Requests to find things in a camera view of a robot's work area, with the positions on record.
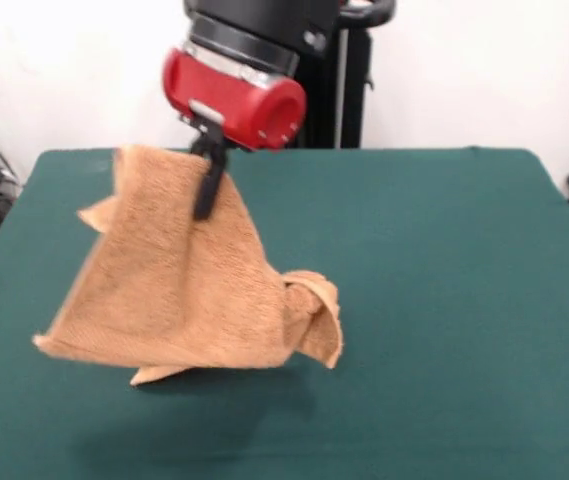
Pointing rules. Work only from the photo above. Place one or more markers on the dark green table cloth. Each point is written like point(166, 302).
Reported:
point(414, 325)

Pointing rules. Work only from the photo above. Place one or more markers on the tan terry towel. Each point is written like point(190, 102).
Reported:
point(179, 290)

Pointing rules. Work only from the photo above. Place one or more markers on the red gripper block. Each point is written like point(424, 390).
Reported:
point(234, 100)

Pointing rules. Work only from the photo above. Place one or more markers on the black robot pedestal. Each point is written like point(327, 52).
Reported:
point(344, 100)

